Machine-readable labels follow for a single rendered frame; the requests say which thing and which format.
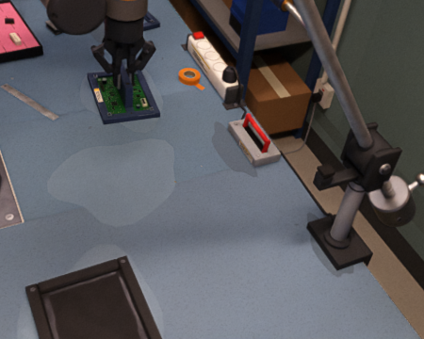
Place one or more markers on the grey switch box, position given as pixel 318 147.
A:
pixel 243 146

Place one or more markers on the green circuit board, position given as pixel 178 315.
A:
pixel 111 99

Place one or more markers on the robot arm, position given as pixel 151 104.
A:
pixel 123 9

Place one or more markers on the pink tray with black frame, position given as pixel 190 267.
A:
pixel 7 46

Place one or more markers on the dark bench nest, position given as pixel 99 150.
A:
pixel 92 303

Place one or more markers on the blue storage bin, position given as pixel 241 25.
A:
pixel 261 17

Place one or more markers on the white wall socket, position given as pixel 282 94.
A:
pixel 325 94

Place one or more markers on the black plug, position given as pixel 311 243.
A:
pixel 229 75

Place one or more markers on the dark lamp joint block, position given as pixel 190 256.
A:
pixel 371 159

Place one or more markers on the small black chip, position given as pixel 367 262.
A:
pixel 9 20

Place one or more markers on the small white component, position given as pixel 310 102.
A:
pixel 15 38

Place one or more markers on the brown cardboard box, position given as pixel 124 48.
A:
pixel 268 102

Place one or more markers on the grey counterweight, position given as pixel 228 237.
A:
pixel 392 205

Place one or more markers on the blue shelf unit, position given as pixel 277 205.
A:
pixel 245 46

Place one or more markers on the dark power strip bracket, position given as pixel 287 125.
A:
pixel 233 97

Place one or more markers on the blue board carrier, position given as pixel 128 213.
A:
pixel 129 99

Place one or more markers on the steel ruler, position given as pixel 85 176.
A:
pixel 30 102

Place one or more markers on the white power strip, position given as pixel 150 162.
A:
pixel 208 56

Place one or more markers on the blue frame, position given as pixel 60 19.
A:
pixel 152 24

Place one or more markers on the orange tape roll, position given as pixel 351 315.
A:
pixel 183 78

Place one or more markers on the grey lamp post with base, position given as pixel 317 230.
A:
pixel 344 219

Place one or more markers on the grey ball-end knob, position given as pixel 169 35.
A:
pixel 421 180

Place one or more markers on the grey base plate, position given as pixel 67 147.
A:
pixel 9 197

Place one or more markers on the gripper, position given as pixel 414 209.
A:
pixel 123 30

